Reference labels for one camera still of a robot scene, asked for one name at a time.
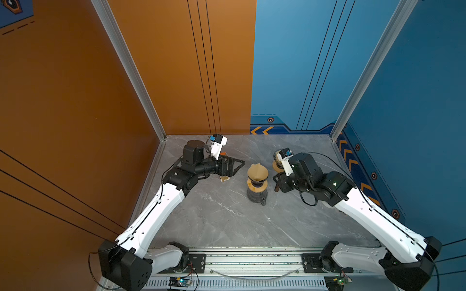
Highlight aluminium left corner post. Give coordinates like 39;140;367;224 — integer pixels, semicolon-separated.
90;0;167;141

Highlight green circuit board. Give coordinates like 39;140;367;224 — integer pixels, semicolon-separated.
167;277;193;291
324;276;353;291

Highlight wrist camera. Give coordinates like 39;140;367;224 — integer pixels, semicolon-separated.
280;148;293;176
207;133;228;160

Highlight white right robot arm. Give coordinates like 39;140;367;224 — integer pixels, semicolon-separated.
273;148;442;291

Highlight right green circuit board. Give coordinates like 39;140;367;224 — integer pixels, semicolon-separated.
324;276;353;291

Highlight blue ribbed dripper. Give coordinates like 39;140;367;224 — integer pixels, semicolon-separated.
248;177;268;188

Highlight aluminium right corner post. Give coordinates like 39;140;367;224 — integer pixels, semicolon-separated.
330;0;419;142

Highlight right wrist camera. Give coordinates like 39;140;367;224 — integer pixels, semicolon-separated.
280;148;293;176

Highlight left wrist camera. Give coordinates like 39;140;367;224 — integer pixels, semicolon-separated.
207;133;228;160

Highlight aluminium corner post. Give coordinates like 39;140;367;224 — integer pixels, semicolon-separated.
90;0;167;141
330;0;419;142

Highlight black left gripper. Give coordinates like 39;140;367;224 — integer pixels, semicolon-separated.
194;153;244;179

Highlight brown paper coffee filter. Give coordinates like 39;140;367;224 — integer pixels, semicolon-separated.
274;150;283;169

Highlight wooden ring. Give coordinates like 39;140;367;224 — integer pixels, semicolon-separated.
247;181;269;195

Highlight wooden ring dripper holder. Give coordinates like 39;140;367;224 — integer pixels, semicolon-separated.
273;161;284;173

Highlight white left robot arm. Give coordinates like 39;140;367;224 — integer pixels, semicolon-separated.
96;133;245;291

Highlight left green circuit board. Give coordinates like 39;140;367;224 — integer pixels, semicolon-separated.
167;277;193;291

